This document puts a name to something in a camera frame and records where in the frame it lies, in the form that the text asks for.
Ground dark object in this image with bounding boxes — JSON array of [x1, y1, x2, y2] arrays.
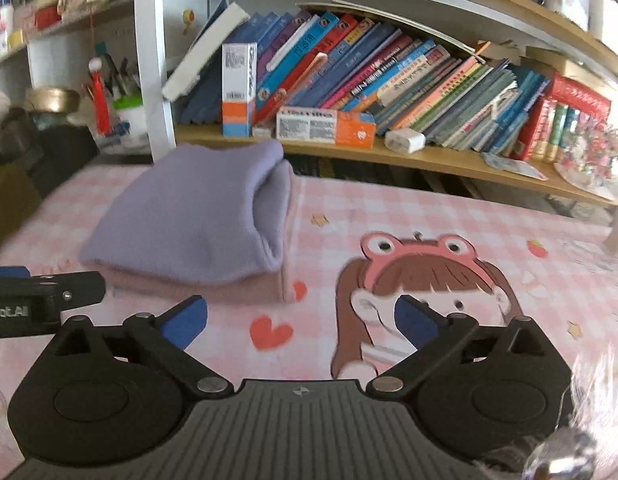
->
[[0, 107, 99, 196]]

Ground row of books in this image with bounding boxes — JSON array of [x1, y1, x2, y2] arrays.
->
[[179, 0, 550, 156]]

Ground white charger block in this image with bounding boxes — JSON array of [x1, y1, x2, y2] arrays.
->
[[384, 127, 426, 154]]

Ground wooden bookshelf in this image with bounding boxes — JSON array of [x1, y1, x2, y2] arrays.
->
[[161, 0, 618, 208]]

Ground pink sweater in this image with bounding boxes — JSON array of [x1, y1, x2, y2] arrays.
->
[[82, 160, 300, 306]]

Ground wooden wall shelf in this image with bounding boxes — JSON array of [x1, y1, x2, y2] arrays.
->
[[0, 0, 137, 68]]

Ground small red box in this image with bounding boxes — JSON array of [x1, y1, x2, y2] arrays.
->
[[34, 5, 60, 28]]

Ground blue white paper card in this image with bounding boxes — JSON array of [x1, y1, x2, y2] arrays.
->
[[481, 151, 550, 182]]

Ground brown box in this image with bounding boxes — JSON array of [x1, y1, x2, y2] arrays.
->
[[0, 162, 42, 256]]

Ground brass bowl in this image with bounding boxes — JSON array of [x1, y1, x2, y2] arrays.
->
[[25, 87, 81, 113]]

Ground red boxed book set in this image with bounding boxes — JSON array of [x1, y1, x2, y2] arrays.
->
[[511, 74, 614, 163]]

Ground white green pen cup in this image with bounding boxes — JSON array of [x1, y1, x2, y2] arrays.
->
[[112, 95, 152, 148]]

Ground white storage box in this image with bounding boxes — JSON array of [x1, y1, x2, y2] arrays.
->
[[589, 0, 618, 46]]

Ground clear plastic bag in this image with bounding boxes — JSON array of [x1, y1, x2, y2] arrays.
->
[[521, 340, 618, 480]]

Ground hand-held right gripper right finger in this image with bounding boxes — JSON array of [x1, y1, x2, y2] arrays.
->
[[366, 294, 564, 396]]

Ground bunch of pens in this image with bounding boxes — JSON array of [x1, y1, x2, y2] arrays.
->
[[102, 52, 142, 101]]

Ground purple sweater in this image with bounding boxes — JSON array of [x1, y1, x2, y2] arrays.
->
[[79, 139, 296, 285]]

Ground pink checkered printed table mat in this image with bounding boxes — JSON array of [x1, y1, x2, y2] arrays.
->
[[0, 162, 618, 480]]

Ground white bottle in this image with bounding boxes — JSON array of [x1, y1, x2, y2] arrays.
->
[[0, 0, 15, 56]]

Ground thick white book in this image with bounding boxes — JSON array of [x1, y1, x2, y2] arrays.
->
[[161, 2, 251, 101]]

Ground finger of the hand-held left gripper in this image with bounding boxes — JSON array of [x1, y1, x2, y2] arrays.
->
[[0, 266, 107, 311]]

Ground flat white orange box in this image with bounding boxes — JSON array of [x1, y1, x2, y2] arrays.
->
[[275, 106, 377, 150]]

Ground tall white orange box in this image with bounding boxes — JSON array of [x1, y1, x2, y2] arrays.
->
[[221, 42, 258, 138]]

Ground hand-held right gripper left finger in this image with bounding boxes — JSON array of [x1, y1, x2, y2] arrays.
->
[[54, 295, 235, 397]]

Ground white shelf post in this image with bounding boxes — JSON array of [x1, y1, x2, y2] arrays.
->
[[133, 0, 177, 163]]

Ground pink floral ornament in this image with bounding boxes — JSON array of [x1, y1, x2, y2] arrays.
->
[[554, 110, 618, 193]]

